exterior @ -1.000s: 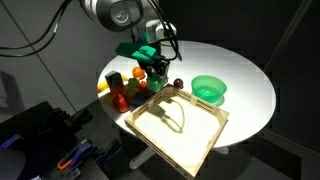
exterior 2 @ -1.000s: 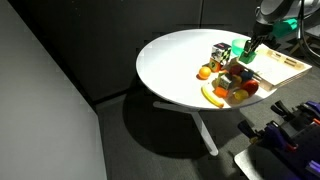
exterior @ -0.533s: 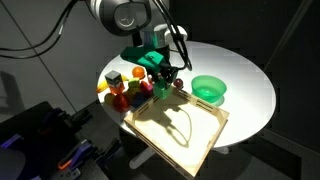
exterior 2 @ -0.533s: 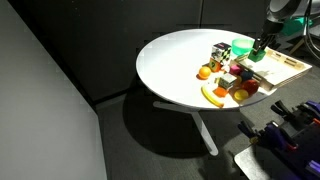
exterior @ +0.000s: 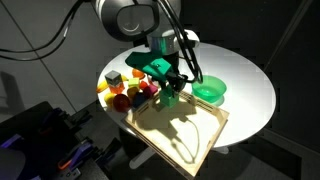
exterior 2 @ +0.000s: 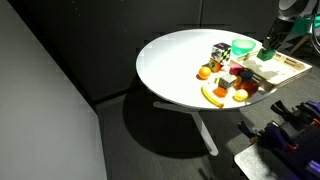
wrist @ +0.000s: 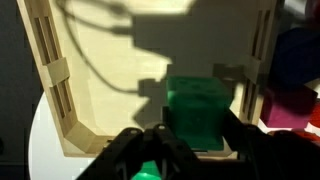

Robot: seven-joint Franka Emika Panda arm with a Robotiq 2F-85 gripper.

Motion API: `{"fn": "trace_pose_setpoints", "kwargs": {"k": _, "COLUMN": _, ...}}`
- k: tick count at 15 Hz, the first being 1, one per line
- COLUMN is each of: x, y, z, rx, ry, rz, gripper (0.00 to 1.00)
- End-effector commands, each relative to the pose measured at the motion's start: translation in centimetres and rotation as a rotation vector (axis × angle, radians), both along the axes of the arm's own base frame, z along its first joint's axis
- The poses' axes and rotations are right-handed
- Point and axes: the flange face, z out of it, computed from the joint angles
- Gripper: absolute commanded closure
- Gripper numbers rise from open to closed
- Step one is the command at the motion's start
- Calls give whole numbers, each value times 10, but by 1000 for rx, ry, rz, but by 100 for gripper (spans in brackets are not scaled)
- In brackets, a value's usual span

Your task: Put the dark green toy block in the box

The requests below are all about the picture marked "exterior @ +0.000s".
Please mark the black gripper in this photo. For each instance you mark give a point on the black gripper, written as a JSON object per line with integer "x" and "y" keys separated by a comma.
{"x": 174, "y": 82}

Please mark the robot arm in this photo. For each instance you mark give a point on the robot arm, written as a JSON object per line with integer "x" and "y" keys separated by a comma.
{"x": 133, "y": 18}

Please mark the pink toy block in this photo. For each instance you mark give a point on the pink toy block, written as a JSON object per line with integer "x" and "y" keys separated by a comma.
{"x": 151, "y": 90}

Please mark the small red toy block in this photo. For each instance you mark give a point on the small red toy block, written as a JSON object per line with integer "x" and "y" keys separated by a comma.
{"x": 143, "y": 84}

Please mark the blue toy block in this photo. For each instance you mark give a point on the blue toy block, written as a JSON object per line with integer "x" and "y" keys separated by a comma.
{"x": 139, "y": 100}

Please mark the lime green toy block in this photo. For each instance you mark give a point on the lime green toy block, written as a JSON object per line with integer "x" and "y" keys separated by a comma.
{"x": 134, "y": 83}

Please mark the yellow orange toy ball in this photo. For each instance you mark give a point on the yellow orange toy ball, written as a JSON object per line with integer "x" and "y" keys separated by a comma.
{"x": 132, "y": 92}

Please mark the red toy tomato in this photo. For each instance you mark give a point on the red toy tomato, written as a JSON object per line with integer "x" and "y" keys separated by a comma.
{"x": 121, "y": 102}

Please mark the shallow wooden box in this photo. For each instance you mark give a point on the shallow wooden box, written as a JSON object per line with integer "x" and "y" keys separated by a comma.
{"x": 200, "y": 140}

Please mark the dark grey toy cube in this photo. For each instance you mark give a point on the dark grey toy cube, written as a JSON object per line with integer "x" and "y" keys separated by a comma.
{"x": 114, "y": 78}

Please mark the yellow toy lemon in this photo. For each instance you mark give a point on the yellow toy lemon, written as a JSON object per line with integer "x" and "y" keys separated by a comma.
{"x": 109, "y": 99}

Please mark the yellow toy banana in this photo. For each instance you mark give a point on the yellow toy banana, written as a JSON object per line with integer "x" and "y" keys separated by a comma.
{"x": 101, "y": 87}

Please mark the green plastic bowl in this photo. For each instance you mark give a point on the green plastic bowl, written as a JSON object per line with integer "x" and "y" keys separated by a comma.
{"x": 210, "y": 89}

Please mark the blue orange black clamp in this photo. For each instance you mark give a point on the blue orange black clamp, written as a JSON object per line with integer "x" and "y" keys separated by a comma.
{"x": 75, "y": 155}

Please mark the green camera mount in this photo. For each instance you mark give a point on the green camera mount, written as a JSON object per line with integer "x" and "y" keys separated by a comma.
{"x": 151, "y": 65}

